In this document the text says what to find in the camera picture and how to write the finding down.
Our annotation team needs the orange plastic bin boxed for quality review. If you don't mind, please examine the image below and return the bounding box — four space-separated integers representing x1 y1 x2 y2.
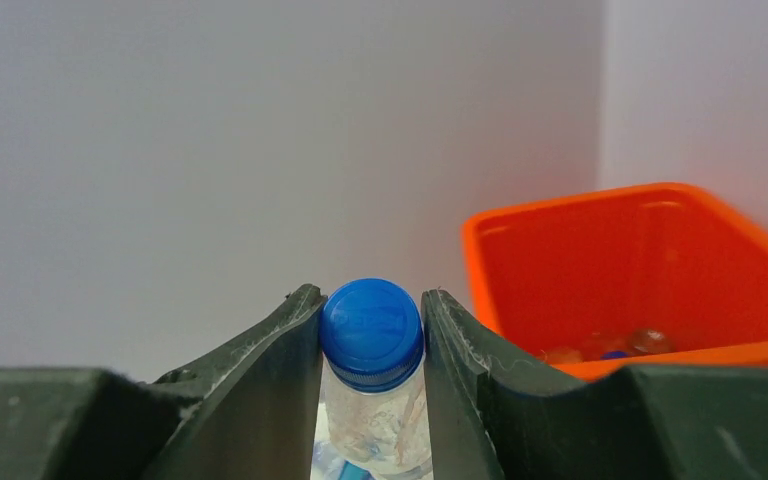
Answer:
462 183 768 380

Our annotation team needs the Pepsi bottle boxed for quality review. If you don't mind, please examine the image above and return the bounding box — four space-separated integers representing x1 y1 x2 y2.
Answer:
318 278 434 479

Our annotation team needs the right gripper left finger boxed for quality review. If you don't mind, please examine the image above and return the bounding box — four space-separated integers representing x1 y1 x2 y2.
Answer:
0 284 325 479

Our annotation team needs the large orange crushed bottle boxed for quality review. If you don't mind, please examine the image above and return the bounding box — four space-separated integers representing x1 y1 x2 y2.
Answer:
537 328 676 365

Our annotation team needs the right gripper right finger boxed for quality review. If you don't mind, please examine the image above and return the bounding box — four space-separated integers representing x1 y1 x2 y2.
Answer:
421 289 768 479

